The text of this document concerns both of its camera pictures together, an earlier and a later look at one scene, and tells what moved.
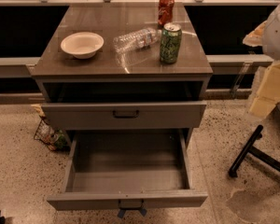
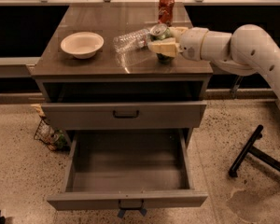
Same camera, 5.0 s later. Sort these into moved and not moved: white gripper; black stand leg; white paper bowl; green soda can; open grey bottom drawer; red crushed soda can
Moved: green soda can; white gripper
Not moved: white paper bowl; open grey bottom drawer; black stand leg; red crushed soda can
